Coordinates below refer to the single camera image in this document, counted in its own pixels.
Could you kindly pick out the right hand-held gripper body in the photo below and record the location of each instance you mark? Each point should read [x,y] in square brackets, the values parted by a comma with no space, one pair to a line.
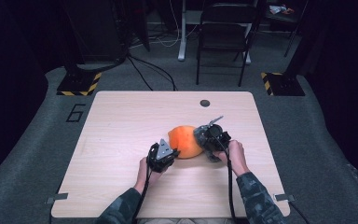
[216,138]

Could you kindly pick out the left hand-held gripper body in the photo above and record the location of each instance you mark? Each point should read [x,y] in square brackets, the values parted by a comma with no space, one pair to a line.
[161,154]

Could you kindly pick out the orange plush toy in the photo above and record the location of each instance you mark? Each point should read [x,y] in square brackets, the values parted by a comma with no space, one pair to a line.
[183,141]

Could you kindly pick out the person's right hand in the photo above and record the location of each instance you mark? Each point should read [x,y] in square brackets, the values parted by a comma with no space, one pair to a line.
[237,158]

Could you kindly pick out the person's left hand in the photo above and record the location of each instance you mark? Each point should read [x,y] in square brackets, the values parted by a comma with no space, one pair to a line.
[143,180]

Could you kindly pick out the black stand base striped edge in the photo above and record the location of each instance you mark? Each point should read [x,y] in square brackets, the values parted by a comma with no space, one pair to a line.
[284,84]
[77,84]

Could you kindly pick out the black folding chair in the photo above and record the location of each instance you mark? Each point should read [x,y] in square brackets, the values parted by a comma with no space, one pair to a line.
[227,37]

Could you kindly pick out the white desk leg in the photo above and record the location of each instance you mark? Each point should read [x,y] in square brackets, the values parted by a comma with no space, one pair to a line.
[182,37]

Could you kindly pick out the black equipment cabinet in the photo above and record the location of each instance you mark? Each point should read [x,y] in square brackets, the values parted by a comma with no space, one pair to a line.
[96,31]

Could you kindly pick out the white and orange object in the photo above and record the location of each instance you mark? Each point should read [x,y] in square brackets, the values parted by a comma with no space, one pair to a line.
[276,9]

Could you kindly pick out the dark curtain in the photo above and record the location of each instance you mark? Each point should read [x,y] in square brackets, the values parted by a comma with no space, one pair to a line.
[348,77]
[6,77]

